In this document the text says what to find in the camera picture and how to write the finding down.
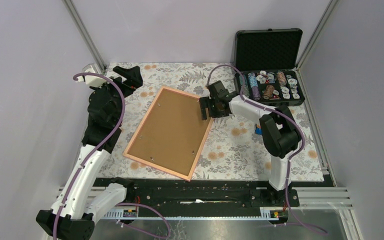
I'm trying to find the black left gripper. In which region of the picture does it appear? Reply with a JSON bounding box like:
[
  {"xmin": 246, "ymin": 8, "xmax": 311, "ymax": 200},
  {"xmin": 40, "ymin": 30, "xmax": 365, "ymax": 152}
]
[{"xmin": 91, "ymin": 65, "xmax": 143, "ymax": 125}]

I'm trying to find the brown cardboard backing board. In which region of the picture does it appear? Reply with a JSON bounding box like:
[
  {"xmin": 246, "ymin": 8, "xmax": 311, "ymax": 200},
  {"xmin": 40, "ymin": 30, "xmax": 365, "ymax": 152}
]
[{"xmin": 123, "ymin": 86, "xmax": 213, "ymax": 181}]

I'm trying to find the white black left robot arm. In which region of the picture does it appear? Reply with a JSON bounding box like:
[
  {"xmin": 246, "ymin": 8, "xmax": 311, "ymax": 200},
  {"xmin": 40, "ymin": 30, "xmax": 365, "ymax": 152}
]
[{"xmin": 36, "ymin": 66, "xmax": 143, "ymax": 240}]

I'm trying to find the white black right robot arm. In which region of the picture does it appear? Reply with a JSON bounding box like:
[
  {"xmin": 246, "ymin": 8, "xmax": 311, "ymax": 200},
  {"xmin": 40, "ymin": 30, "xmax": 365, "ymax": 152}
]
[{"xmin": 199, "ymin": 81, "xmax": 305, "ymax": 206}]

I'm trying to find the green poker chip stack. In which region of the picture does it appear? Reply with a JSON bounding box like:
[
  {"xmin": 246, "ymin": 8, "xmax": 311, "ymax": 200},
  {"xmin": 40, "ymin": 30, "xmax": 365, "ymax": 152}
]
[{"xmin": 238, "ymin": 76, "xmax": 250, "ymax": 98}]

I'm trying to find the blue purple poker chip stack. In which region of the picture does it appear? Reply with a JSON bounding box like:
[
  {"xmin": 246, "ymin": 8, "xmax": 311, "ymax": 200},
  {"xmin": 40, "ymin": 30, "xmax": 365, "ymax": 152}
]
[{"xmin": 247, "ymin": 72, "xmax": 261, "ymax": 101}]

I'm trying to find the blue yellow toy car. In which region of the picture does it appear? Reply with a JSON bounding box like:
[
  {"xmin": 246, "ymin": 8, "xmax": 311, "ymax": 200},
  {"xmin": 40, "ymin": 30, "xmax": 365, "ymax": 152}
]
[{"xmin": 254, "ymin": 124, "xmax": 263, "ymax": 136}]

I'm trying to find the lower orange poker chip stack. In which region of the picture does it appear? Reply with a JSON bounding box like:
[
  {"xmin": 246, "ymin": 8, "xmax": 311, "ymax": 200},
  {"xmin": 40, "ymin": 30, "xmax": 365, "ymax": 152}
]
[{"xmin": 262, "ymin": 84, "xmax": 275, "ymax": 100}]

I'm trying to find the orange poker chip stack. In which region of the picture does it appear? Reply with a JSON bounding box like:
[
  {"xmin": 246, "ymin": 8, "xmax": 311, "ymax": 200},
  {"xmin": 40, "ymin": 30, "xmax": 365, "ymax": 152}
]
[
  {"xmin": 276, "ymin": 71, "xmax": 288, "ymax": 87},
  {"xmin": 262, "ymin": 84, "xmax": 275, "ymax": 100}
]

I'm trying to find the black poker chip case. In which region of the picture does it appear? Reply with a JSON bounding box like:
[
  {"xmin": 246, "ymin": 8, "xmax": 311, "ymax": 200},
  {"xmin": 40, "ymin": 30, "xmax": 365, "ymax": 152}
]
[{"xmin": 234, "ymin": 28, "xmax": 305, "ymax": 107}]

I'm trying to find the upper orange poker chip stack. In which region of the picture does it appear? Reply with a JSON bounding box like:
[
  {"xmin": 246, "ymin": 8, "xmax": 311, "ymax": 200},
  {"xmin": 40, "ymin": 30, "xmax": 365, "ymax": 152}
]
[{"xmin": 276, "ymin": 71, "xmax": 288, "ymax": 87}]

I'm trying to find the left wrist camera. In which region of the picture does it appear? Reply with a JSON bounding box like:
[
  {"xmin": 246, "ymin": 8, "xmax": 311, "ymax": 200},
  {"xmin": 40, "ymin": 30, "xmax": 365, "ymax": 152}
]
[{"xmin": 74, "ymin": 63, "xmax": 108, "ymax": 88}]

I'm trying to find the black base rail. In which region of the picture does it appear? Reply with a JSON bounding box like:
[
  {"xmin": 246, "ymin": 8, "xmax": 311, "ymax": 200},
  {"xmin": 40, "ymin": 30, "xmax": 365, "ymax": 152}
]
[{"xmin": 90, "ymin": 177, "xmax": 301, "ymax": 218}]

